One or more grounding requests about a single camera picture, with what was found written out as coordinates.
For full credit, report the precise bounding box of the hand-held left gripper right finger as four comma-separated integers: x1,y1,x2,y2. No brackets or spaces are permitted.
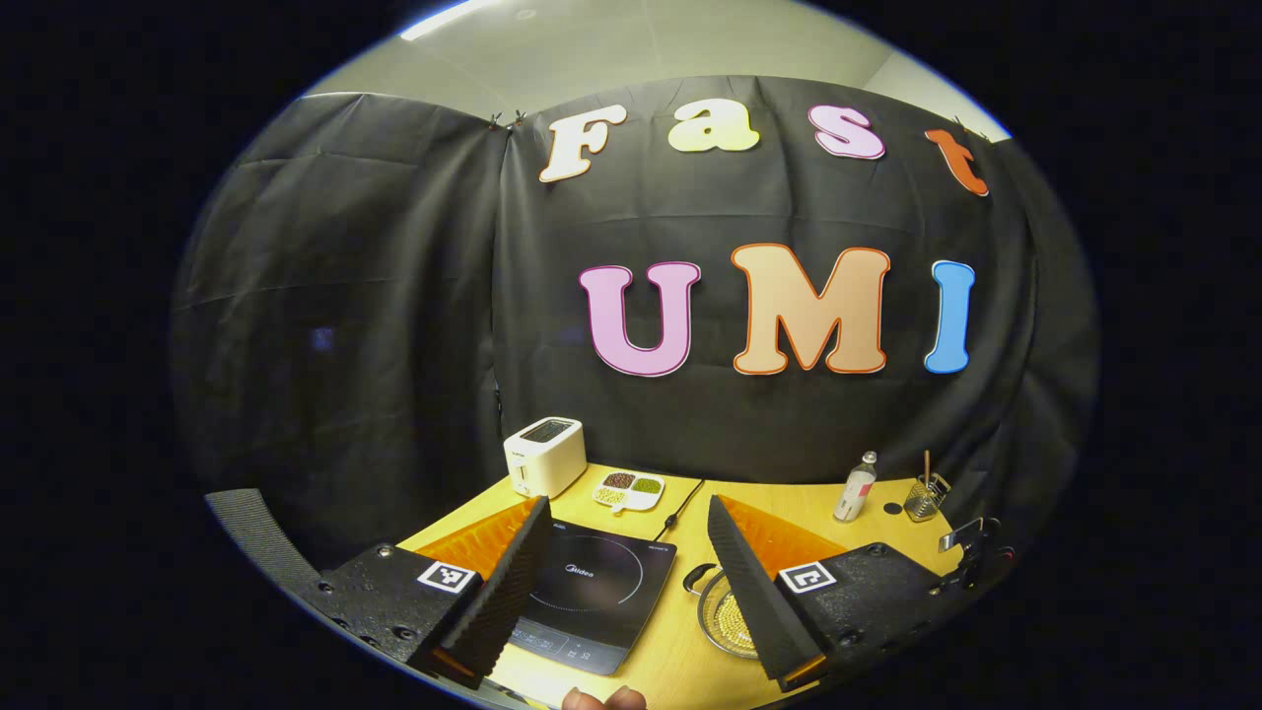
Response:
706,493,972,694

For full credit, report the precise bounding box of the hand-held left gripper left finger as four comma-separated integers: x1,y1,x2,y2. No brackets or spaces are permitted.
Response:
315,495,555,691

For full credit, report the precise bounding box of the steel pot with black handle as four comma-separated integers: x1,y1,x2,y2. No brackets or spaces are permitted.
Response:
682,562,765,660

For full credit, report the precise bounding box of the black induction cooktop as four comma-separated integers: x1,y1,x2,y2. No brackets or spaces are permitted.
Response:
508,520,679,677

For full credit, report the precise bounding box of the pile of pale soybeans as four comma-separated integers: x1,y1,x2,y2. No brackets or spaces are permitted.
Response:
718,595,760,652

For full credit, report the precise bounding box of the white toaster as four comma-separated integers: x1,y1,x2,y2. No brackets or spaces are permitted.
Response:
503,417,587,499

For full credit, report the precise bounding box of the white divided dish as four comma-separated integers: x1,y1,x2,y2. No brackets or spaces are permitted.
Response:
592,470,666,514

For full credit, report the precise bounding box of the clear bottle with white label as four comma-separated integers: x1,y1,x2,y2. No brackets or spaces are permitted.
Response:
833,451,878,524

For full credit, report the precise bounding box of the black backdrop cloth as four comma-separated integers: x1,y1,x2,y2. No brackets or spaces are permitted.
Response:
170,77,1100,573

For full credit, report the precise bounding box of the wire mesh holder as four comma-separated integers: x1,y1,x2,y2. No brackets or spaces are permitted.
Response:
903,473,952,522

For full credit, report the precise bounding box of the black power cable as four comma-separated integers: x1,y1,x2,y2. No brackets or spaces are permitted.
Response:
654,478,707,543

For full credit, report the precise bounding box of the black ribbed strap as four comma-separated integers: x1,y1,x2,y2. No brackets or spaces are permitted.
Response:
204,487,326,596

